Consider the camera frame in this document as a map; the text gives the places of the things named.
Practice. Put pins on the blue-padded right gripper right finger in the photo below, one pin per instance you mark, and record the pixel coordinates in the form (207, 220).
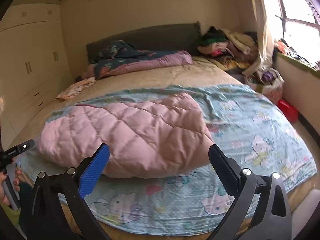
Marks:
(272, 216)

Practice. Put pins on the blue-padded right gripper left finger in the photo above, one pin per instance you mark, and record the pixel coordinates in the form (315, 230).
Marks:
(46, 219)

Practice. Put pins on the pink quilted jacket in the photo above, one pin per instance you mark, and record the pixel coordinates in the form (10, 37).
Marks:
(149, 139)

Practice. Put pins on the green left sleeve forearm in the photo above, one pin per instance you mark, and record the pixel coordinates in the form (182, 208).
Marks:
(13, 217)

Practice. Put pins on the bag of clothes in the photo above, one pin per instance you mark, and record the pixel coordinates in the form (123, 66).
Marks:
(267, 82)

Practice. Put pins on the pile of mixed clothes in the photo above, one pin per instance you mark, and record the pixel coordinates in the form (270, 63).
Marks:
(228, 49)

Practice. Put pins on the left hand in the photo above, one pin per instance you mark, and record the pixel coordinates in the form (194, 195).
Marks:
(10, 186)

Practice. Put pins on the light blue cartoon blanket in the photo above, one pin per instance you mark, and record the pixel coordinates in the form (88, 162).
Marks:
(245, 125)

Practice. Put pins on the cream built-in wardrobe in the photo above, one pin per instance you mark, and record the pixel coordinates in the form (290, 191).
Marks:
(34, 65)

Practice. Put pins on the small pink white garment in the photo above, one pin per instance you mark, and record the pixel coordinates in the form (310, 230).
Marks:
(75, 89)

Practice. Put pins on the red box on floor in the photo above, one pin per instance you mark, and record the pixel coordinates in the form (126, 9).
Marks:
(290, 112)

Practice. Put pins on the purple and teal floral quilt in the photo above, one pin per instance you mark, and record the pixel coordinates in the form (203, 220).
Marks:
(120, 58)

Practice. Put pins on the beige bed sheet mattress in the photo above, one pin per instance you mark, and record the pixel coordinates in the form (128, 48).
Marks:
(201, 73)

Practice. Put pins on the cream curtain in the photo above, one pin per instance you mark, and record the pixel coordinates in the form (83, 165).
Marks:
(262, 30)

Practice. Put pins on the dark grey headboard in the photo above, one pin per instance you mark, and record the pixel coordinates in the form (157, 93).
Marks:
(161, 37)

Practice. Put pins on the window with dark frame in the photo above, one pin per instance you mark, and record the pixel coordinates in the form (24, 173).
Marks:
(294, 27)

